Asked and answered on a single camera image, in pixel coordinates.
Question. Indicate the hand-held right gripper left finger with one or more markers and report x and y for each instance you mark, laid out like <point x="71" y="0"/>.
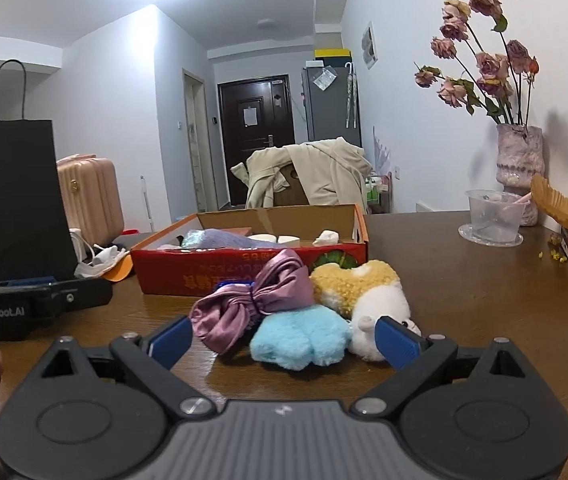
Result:
<point x="173" y="342"/>

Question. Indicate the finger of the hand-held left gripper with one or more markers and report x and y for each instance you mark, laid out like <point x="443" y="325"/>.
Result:
<point x="78" y="297"/>
<point x="33" y="281"/>

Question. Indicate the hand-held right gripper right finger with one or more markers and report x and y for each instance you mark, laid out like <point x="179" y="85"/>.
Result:
<point x="396" y="345"/>

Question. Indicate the red cardboard box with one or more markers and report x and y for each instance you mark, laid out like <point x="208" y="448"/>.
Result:
<point x="173" y="275"/>

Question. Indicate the white and yellow plush toy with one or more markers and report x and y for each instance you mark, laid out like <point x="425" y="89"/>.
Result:
<point x="354" y="285"/>

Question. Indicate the blue fluffy cloth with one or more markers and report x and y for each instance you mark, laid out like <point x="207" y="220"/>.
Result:
<point x="294" y="340"/>

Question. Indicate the purple satin bow scrunchie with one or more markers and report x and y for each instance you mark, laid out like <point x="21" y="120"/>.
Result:
<point x="274" y="285"/>

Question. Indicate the purple fluffy headband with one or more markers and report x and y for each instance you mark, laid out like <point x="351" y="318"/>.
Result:
<point x="234" y="241"/>

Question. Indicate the white tissue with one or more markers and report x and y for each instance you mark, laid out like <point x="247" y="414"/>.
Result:
<point x="326" y="238"/>

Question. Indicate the white plastic wrapper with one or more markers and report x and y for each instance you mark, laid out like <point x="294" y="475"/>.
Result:
<point x="96" y="262"/>

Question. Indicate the black paper bag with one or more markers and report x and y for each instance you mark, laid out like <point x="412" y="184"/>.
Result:
<point x="8" y="200"/>

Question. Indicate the pink suitcase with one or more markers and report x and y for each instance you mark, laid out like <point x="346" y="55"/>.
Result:
<point x="93" y="200"/>

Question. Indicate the clear plastic saucer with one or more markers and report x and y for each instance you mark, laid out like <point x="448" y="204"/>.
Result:
<point x="489" y="242"/>

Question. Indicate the small shelf with bottles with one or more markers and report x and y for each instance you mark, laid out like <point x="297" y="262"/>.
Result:
<point x="378" y="192"/>

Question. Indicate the clear plastic cup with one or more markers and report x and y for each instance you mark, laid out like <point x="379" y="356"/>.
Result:
<point x="491" y="212"/>

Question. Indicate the small yellow flower bits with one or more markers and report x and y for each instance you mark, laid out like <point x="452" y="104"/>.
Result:
<point x="554" y="250"/>

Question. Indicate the beige coat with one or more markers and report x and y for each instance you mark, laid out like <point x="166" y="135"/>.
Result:
<point x="324" y="170"/>

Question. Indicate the beige interior door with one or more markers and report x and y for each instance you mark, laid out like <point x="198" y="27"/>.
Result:
<point x="197" y="150"/>

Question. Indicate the brown cardboard carton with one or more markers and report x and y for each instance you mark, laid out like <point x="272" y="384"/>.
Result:
<point x="291" y="185"/>

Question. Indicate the dark brown entrance door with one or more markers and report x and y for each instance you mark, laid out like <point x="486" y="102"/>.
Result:
<point x="234" y="160"/>

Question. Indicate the pink mottled vase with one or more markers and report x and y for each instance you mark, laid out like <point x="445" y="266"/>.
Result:
<point x="519" y="160"/>

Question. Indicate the white paper notice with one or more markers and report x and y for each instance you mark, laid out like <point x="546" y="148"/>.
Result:
<point x="250" y="117"/>

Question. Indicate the grey refrigerator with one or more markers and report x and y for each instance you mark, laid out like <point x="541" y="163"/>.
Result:
<point x="329" y="110"/>

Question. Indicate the white folded umbrella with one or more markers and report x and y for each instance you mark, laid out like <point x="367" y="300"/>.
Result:
<point x="351" y="95"/>

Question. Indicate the clear plastic bag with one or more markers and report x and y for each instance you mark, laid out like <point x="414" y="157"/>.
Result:
<point x="324" y="78"/>

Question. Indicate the dried pink roses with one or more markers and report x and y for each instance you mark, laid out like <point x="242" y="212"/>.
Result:
<point x="491" y="67"/>

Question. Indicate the yellow box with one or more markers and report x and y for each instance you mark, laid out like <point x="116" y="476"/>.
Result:
<point x="333" y="55"/>

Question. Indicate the pink wall decal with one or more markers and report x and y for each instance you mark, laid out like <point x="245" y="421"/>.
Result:
<point x="383" y="150"/>

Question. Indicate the wall picture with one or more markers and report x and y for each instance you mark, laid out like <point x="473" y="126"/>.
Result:
<point x="370" y="46"/>

